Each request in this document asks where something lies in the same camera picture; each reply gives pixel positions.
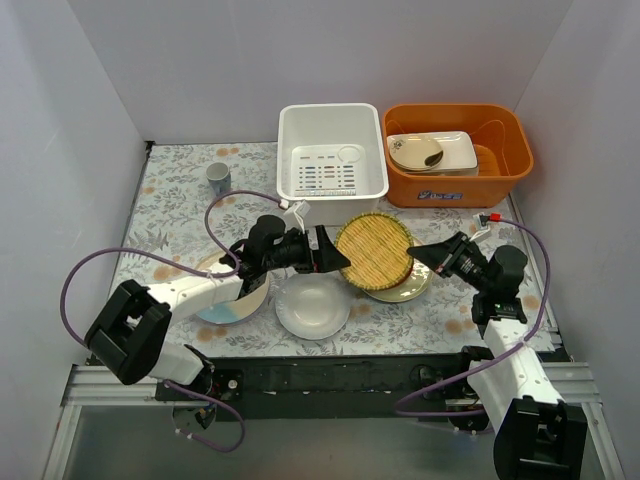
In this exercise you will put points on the white scalloped plate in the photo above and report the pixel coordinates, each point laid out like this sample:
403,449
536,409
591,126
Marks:
312,306

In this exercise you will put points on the red lacquer plate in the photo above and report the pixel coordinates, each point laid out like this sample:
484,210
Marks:
400,280

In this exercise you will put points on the white perforated drain tray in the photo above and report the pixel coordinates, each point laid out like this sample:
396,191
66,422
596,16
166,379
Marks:
328,171

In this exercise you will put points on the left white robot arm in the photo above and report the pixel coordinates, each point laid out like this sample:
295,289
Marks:
129,334

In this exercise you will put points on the round woven bamboo mat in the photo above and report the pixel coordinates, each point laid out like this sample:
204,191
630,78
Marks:
376,245

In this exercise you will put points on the grey ceramic cup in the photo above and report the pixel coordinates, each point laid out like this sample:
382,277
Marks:
218,175

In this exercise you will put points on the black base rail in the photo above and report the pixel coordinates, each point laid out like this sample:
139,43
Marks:
329,387

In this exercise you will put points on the cream plate under stack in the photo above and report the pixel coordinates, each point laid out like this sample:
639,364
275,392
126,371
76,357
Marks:
414,285

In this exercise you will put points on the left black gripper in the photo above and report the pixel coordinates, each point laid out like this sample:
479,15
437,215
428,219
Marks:
314,250

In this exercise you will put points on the orange plastic bin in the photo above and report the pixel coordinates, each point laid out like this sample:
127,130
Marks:
499,141

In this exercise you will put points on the white plastic bin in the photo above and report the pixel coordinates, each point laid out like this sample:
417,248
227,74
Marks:
330,124

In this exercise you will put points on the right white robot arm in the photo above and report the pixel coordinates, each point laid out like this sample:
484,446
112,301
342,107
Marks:
538,434

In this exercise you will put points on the beige and blue plate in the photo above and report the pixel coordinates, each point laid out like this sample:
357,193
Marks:
232,313

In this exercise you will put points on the cream plate with flower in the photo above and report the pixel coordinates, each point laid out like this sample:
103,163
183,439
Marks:
415,153

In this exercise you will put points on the white rectangular dish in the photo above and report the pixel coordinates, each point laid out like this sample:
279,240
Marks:
460,158

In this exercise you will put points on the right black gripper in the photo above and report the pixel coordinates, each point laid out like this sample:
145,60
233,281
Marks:
451,255

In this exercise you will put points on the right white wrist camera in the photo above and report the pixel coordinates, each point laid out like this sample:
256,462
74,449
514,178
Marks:
481,227

